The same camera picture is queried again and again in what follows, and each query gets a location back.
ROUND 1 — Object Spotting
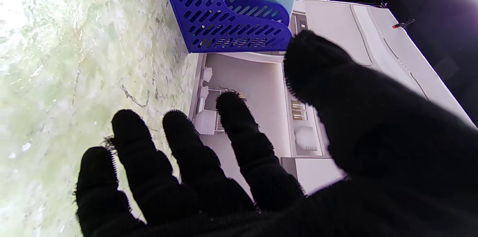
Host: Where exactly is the blue perforated plastic file rack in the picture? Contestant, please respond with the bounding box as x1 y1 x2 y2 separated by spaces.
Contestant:
158 0 293 53

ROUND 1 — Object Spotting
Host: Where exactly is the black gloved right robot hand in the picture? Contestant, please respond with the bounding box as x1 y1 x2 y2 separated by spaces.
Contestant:
74 30 478 237

